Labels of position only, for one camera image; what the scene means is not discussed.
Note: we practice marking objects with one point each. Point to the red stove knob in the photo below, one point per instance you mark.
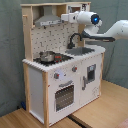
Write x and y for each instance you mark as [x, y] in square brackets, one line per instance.
[74, 69]
[56, 75]

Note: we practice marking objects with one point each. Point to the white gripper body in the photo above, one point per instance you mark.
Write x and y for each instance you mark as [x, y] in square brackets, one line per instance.
[70, 17]

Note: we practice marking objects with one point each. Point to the black toy faucet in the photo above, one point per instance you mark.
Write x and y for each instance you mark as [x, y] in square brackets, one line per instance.
[71, 44]

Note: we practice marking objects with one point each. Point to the red right stove knob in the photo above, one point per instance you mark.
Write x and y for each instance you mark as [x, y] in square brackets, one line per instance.
[74, 69]

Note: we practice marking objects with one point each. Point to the white toy microwave door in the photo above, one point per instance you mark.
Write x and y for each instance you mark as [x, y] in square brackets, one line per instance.
[71, 8]

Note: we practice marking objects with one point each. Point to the wooden toy kitchen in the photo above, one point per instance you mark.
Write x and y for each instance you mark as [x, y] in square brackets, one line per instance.
[40, 84]

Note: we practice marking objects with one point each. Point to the red left stove knob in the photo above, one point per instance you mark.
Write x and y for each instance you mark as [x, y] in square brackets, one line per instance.
[56, 75]

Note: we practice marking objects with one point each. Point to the silver toy pot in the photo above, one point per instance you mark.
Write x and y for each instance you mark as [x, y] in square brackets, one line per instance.
[47, 56]

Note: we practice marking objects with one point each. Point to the toy oven door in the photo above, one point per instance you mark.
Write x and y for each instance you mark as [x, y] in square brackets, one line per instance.
[64, 96]

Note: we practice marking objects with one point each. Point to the grey toy sink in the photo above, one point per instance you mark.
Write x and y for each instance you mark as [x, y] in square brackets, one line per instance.
[79, 51]

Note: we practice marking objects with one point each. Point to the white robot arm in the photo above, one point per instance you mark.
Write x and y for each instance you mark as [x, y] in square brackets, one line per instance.
[92, 23]

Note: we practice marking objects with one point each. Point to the black toy stovetop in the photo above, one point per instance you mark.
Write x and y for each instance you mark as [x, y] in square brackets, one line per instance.
[58, 58]

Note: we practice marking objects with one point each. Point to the white cabinet door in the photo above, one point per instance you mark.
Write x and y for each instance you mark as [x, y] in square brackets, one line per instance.
[90, 79]

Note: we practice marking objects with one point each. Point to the grey range hood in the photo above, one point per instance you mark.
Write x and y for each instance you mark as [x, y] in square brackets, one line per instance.
[48, 18]

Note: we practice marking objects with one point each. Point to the wooden table top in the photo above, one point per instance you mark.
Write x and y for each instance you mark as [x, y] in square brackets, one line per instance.
[108, 111]

